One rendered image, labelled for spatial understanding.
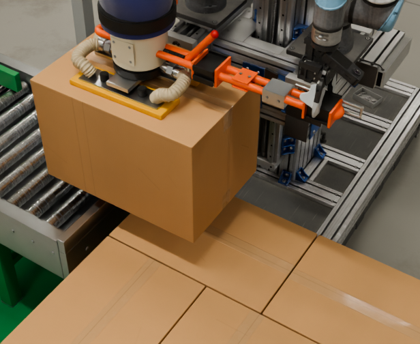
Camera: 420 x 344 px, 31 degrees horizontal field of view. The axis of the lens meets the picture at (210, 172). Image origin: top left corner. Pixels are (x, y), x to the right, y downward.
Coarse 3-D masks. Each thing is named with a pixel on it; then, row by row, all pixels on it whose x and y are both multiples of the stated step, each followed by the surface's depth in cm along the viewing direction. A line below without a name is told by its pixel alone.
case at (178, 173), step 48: (48, 96) 233; (96, 96) 226; (192, 96) 227; (240, 96) 227; (48, 144) 249; (96, 144) 234; (144, 144) 220; (192, 144) 211; (240, 144) 239; (96, 192) 250; (144, 192) 235; (192, 192) 222; (192, 240) 236
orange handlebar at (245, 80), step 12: (108, 36) 226; (168, 48) 221; (180, 48) 221; (168, 60) 218; (180, 60) 216; (192, 60) 219; (228, 72) 214; (240, 72) 211; (252, 72) 211; (240, 84) 209; (252, 84) 208; (264, 84) 210; (288, 96) 204; (300, 108) 202
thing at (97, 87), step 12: (96, 72) 231; (108, 72) 232; (72, 84) 230; (84, 84) 228; (96, 84) 227; (108, 96) 224; (120, 96) 223; (132, 96) 223; (144, 96) 222; (132, 108) 222; (144, 108) 219; (156, 108) 219; (168, 108) 220
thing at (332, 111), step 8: (328, 96) 202; (304, 104) 199; (328, 104) 199; (336, 104) 199; (304, 112) 201; (320, 112) 199; (328, 112) 197; (312, 120) 202; (320, 120) 201; (328, 120) 198
